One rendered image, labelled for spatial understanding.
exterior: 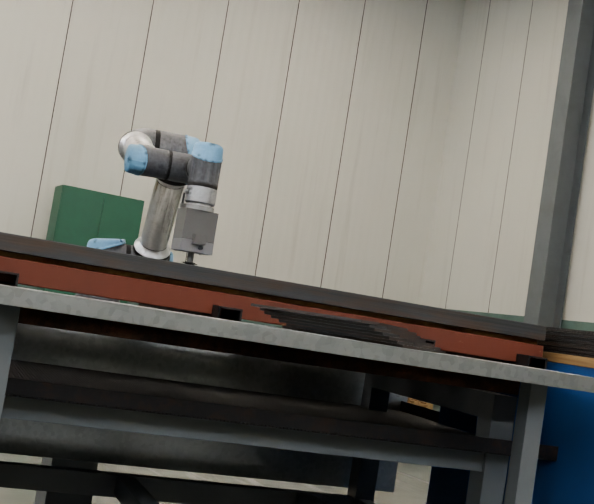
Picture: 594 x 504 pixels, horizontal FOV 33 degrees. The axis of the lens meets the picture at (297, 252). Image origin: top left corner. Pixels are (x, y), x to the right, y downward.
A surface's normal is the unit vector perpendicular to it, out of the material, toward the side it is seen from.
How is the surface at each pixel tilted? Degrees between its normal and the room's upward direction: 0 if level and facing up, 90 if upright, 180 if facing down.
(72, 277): 90
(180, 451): 90
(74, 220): 90
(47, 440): 90
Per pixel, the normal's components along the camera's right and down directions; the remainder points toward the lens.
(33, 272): 0.34, -0.01
